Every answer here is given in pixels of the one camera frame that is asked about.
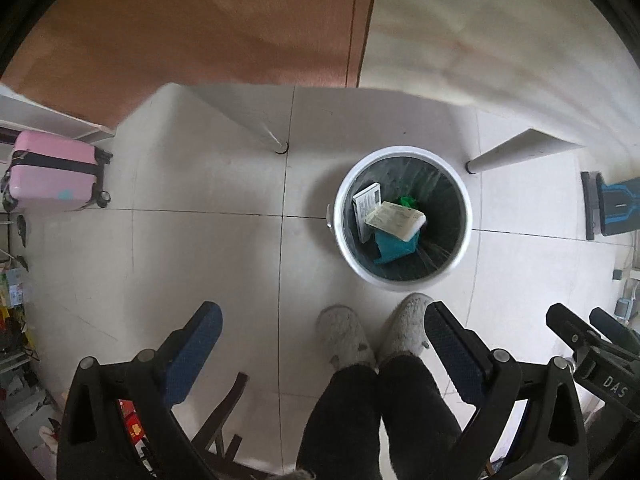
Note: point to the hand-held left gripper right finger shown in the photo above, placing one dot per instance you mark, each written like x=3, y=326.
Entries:
x=450, y=355

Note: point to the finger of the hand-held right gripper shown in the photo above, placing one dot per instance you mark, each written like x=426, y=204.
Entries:
x=612, y=327
x=570, y=327

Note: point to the cluttered shelf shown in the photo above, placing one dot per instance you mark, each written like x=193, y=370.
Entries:
x=15, y=310

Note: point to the person's left leg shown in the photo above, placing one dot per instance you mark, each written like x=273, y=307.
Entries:
x=340, y=425

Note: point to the white flat printed box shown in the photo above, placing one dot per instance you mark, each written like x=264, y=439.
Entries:
x=395, y=220

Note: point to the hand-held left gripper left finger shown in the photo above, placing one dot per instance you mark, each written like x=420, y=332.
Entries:
x=195, y=350

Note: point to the black and blue weight bench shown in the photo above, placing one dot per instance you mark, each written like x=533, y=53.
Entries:
x=617, y=205

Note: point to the grey fuzzy slipper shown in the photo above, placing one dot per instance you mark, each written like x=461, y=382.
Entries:
x=345, y=335
x=405, y=325

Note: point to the green crumpled wrapper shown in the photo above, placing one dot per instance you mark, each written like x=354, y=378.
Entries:
x=407, y=202

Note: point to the white round waste bin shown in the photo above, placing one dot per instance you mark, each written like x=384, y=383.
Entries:
x=350, y=260

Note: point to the white-legged table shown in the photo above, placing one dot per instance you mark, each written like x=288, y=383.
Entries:
x=260, y=130

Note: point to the pink suitcase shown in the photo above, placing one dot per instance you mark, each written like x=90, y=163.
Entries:
x=50, y=180

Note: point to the red printed box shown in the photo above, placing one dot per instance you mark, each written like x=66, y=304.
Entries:
x=134, y=427

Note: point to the teal box in bin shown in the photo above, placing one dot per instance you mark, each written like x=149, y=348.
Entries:
x=392, y=249

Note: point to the dark wooden chair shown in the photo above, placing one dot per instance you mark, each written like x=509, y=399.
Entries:
x=220, y=420

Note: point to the table with striped tablecloth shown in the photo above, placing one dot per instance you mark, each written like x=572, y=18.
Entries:
x=200, y=35

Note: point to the white printed carton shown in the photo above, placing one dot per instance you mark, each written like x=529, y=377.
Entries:
x=367, y=205

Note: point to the white cabinet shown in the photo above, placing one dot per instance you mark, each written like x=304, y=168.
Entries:
x=45, y=115

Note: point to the black bin liner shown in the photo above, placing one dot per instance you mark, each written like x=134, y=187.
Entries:
x=440, y=195

